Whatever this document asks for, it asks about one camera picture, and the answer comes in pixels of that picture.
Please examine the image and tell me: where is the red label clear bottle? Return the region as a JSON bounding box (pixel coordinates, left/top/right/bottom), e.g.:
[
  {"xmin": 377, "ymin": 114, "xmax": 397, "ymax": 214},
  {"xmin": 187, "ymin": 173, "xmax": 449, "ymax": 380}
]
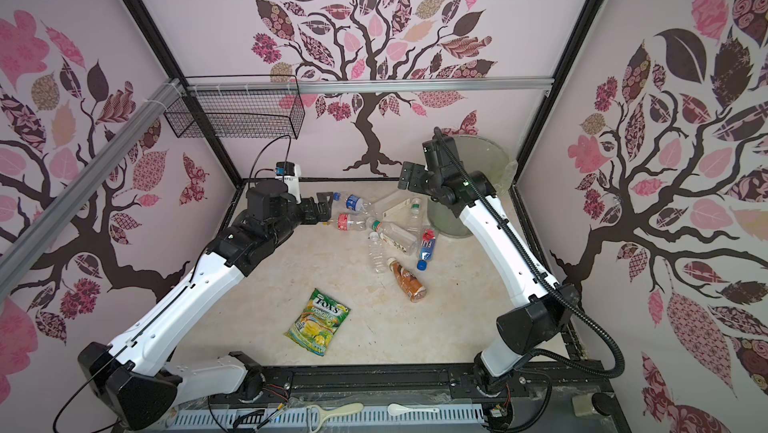
[{"xmin": 330, "ymin": 213, "xmax": 369, "ymax": 231}]

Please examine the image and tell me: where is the large clear square bottle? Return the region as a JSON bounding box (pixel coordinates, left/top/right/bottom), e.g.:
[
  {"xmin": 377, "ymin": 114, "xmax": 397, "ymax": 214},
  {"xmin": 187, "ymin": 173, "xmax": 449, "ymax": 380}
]
[{"xmin": 367, "ymin": 218, "xmax": 417, "ymax": 255}]

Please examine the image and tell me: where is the clear ribbed water bottle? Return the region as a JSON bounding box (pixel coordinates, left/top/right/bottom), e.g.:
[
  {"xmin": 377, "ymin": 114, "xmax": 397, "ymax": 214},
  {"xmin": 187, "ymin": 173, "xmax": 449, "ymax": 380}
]
[{"xmin": 368, "ymin": 232, "xmax": 388, "ymax": 274}]

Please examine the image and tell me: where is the brown tea bottle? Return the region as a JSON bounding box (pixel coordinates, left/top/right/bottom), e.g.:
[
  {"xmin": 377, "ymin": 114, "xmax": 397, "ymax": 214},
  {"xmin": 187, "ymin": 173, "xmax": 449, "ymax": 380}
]
[{"xmin": 387, "ymin": 257, "xmax": 427, "ymax": 302}]

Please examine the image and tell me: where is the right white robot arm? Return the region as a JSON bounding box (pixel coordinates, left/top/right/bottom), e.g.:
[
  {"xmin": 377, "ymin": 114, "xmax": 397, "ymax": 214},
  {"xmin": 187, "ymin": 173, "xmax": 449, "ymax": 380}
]
[{"xmin": 398, "ymin": 162, "xmax": 577, "ymax": 378}]

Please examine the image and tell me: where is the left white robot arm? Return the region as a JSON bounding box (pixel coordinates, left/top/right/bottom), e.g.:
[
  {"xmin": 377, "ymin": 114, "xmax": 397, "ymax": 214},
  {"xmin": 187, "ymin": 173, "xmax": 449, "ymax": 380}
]
[{"xmin": 78, "ymin": 178, "xmax": 332, "ymax": 431}]

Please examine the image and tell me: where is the green lined trash bin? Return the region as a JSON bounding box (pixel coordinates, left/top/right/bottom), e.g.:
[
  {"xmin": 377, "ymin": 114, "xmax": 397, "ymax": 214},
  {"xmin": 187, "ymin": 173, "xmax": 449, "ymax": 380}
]
[{"xmin": 427, "ymin": 134, "xmax": 518, "ymax": 239}]

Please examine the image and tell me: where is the clear capless bottle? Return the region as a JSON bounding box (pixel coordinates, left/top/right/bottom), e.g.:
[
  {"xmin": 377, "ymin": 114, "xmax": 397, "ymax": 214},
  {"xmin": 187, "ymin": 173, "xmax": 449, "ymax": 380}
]
[{"xmin": 373, "ymin": 189, "xmax": 416, "ymax": 219}]

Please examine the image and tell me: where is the green label small bottle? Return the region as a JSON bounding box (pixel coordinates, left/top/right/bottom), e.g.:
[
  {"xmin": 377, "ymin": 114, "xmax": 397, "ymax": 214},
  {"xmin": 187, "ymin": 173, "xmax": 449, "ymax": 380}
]
[{"xmin": 406, "ymin": 198, "xmax": 423, "ymax": 237}]

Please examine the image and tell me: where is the blue cap Fiji bottle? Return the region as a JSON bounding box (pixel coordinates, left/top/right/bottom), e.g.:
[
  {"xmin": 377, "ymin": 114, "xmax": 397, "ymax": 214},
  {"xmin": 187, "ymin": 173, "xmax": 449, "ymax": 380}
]
[{"xmin": 417, "ymin": 228, "xmax": 437, "ymax": 271}]

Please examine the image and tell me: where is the Fox's candy bag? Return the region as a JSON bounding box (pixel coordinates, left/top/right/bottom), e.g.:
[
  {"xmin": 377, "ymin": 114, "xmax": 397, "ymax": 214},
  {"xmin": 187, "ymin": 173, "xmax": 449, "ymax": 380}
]
[{"xmin": 285, "ymin": 289, "xmax": 350, "ymax": 357}]

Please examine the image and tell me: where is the cream plastic peeler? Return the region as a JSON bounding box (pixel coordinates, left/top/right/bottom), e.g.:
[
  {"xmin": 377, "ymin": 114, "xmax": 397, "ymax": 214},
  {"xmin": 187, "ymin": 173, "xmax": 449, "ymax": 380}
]
[{"xmin": 306, "ymin": 402, "xmax": 364, "ymax": 433}]

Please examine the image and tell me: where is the white plastic spoon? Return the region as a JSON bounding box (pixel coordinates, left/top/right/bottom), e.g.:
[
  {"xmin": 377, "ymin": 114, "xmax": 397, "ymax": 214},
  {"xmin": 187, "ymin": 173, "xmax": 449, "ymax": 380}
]
[{"xmin": 386, "ymin": 403, "xmax": 440, "ymax": 417}]

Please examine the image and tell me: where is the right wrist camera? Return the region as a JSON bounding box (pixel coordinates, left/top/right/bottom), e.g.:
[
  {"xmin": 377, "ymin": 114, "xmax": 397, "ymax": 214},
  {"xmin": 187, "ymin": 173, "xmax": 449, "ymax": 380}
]
[{"xmin": 422, "ymin": 135, "xmax": 459, "ymax": 175}]

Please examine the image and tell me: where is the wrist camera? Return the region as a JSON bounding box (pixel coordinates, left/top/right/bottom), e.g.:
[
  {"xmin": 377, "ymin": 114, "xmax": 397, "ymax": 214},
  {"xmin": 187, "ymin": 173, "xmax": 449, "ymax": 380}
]
[
  {"xmin": 422, "ymin": 135, "xmax": 459, "ymax": 175},
  {"xmin": 275, "ymin": 160, "xmax": 301, "ymax": 202}
]

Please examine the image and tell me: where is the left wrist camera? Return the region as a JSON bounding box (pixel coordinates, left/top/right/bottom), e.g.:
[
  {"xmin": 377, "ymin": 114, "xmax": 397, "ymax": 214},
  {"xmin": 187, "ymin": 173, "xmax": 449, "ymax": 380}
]
[{"xmin": 275, "ymin": 160, "xmax": 301, "ymax": 202}]

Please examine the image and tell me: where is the black wire wall basket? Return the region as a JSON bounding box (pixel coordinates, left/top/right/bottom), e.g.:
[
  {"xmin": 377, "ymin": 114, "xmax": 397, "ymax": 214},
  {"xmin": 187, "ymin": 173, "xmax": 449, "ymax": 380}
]
[{"xmin": 164, "ymin": 73, "xmax": 305, "ymax": 139}]

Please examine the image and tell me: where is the white slotted cable duct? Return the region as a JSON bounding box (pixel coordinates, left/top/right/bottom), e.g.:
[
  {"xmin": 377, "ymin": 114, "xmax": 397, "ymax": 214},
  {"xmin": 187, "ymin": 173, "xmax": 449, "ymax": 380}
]
[{"xmin": 167, "ymin": 404, "xmax": 485, "ymax": 432}]

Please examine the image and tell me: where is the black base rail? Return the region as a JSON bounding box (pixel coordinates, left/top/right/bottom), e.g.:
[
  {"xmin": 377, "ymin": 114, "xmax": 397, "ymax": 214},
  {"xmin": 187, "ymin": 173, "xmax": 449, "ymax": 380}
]
[{"xmin": 212, "ymin": 361, "xmax": 612, "ymax": 406}]

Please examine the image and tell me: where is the black corrugated cable conduit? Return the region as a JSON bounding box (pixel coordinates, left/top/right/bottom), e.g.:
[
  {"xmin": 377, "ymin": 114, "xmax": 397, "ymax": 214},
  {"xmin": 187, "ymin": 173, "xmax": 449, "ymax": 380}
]
[{"xmin": 433, "ymin": 126, "xmax": 626, "ymax": 380}]

